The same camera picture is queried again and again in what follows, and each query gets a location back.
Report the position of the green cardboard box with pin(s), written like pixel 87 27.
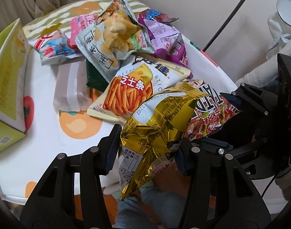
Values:
pixel 13 57

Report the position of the floral striped quilt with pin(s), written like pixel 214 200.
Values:
pixel 62 17

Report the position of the cheese sticks snack bag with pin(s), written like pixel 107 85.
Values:
pixel 139 78

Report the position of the pink marshmallow snack bag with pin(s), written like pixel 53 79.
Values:
pixel 80 23

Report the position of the grey potato chip bag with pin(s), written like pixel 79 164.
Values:
pixel 114 36

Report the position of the purple snack bag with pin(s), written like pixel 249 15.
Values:
pixel 167 41

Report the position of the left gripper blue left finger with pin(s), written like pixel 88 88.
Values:
pixel 69 193

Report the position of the red white blue snack bag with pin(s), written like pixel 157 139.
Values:
pixel 55 48

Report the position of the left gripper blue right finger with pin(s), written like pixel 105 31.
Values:
pixel 220 194

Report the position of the dark blue red snack bag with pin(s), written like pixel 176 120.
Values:
pixel 158 16

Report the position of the dark green snack bag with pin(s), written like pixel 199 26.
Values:
pixel 94 79

